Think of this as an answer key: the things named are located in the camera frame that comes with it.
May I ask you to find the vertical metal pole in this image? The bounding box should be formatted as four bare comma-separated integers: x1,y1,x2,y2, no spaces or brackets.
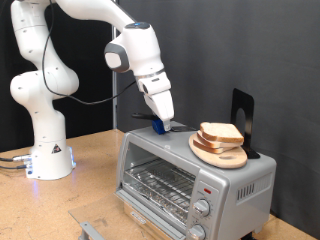
111,25,120,130

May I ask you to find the glass toaster oven door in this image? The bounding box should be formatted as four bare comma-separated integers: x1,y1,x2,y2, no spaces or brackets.
68,189,188,240

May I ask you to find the silver oven knob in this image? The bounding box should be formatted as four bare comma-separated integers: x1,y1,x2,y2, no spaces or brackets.
187,223,207,240
193,198,212,218

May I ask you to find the spatula with blue block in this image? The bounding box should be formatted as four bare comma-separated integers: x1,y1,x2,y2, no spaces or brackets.
130,112,200,136

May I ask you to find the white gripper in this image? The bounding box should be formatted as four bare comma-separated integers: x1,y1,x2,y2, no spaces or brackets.
143,89,175,132

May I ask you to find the black metal bookend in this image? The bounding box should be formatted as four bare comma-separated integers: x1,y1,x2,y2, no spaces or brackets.
229,87,262,160

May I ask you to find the silver toaster oven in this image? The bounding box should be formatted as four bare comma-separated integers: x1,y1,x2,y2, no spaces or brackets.
114,120,278,240

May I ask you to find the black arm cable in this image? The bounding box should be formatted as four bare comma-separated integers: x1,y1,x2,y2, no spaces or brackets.
41,0,138,106

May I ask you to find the round wooden board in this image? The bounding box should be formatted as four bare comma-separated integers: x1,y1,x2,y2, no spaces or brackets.
188,132,249,170

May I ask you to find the black base cable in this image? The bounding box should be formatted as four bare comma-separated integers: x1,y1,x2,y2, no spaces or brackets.
0,163,29,171
0,153,33,163

